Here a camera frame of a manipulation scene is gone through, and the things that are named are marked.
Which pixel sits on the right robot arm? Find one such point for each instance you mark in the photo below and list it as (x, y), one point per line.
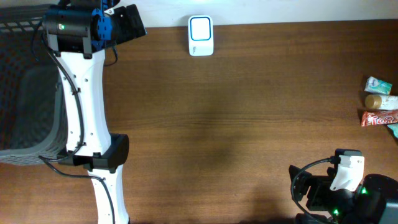
(375, 202)

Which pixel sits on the white barcode scanner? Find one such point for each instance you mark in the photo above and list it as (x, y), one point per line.
(200, 36)

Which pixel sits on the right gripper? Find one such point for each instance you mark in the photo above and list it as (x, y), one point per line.
(321, 183)

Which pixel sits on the white Pantene tube gold cap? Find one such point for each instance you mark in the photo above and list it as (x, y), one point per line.
(381, 102)

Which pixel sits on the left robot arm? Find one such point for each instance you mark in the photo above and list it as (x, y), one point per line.
(76, 36)

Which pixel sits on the red white snack bar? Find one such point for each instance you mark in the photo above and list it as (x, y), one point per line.
(379, 117)

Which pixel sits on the teal tissue packet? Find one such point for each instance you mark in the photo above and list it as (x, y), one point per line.
(394, 129)

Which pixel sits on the green white tissue packet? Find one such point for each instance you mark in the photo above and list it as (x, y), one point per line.
(374, 85)

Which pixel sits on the grey plastic mesh basket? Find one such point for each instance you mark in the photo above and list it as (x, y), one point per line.
(33, 115)

